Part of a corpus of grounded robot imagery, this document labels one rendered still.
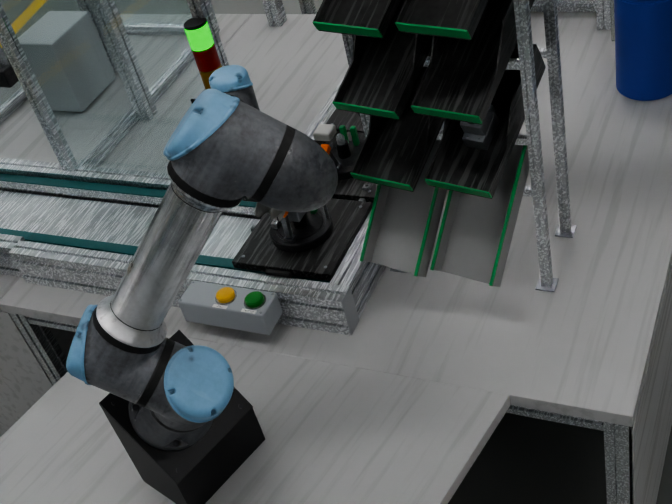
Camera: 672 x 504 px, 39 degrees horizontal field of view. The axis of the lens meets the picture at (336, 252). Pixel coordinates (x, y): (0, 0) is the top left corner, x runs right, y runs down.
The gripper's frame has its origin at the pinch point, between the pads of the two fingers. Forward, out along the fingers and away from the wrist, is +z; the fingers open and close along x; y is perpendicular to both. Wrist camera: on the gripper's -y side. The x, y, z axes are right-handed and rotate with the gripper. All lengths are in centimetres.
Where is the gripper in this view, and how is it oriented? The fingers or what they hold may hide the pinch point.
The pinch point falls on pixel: (278, 213)
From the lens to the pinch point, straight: 198.3
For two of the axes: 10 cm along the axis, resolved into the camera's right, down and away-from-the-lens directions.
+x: 9.0, 1.1, -4.2
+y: -3.8, 6.6, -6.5
